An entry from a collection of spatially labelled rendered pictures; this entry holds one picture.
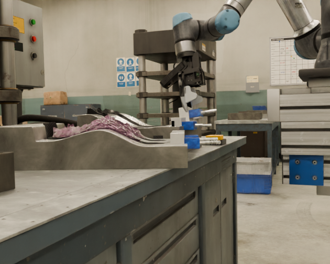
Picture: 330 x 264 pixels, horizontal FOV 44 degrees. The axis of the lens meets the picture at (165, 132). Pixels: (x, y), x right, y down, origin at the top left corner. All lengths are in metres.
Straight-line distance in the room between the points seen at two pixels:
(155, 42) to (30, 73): 3.66
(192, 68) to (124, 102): 7.14
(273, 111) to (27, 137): 0.65
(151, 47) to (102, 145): 4.61
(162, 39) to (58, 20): 4.33
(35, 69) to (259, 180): 3.09
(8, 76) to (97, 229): 1.07
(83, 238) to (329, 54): 0.77
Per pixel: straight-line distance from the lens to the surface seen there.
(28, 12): 2.10
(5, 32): 1.75
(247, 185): 4.60
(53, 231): 0.59
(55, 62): 9.41
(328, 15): 1.18
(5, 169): 0.80
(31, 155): 1.06
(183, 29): 1.49
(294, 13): 1.75
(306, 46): 1.77
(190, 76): 1.45
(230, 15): 1.41
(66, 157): 1.03
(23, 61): 2.02
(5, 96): 1.72
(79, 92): 9.04
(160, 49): 5.52
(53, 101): 8.77
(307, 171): 1.19
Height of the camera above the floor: 0.94
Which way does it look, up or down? 3 degrees down
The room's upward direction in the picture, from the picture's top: 1 degrees counter-clockwise
